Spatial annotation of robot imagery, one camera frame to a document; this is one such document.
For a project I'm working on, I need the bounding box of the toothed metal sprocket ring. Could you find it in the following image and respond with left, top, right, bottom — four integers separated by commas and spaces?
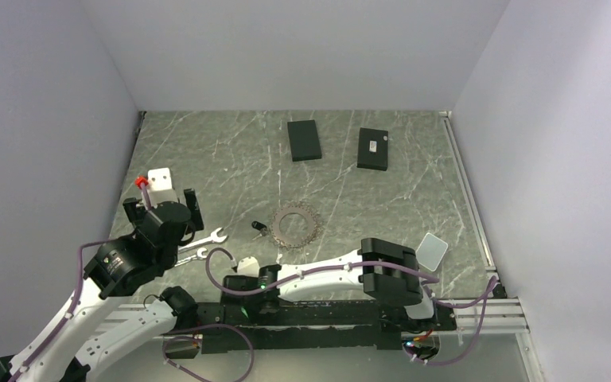
269, 202, 321, 251

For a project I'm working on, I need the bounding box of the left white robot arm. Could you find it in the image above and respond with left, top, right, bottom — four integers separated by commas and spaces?
0, 189, 204, 381

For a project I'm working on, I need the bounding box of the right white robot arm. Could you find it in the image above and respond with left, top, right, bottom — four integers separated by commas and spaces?
205, 238, 438, 330

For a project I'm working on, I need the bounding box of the lower silver wrench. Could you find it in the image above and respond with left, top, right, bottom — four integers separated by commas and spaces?
174, 248, 208, 267

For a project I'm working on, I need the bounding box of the silver wrench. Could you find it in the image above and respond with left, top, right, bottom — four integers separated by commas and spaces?
174, 248, 208, 267
179, 228, 228, 251

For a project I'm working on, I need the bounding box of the upper silver wrench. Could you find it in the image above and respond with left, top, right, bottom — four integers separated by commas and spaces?
179, 228, 228, 251

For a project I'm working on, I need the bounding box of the plain black rectangular box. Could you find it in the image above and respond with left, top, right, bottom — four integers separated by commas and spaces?
287, 119, 322, 162

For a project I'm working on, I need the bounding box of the clear plastic card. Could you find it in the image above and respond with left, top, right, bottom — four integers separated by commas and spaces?
416, 232, 449, 271

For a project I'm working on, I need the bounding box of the black box with label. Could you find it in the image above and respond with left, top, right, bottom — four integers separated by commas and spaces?
356, 128, 389, 171

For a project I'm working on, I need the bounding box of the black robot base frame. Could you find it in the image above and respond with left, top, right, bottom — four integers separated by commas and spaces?
143, 286, 458, 355

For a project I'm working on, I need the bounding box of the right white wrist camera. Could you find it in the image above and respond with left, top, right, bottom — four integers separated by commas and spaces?
236, 256, 260, 277

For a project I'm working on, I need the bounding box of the aluminium rail frame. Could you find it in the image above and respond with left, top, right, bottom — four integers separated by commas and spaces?
122, 110, 538, 381

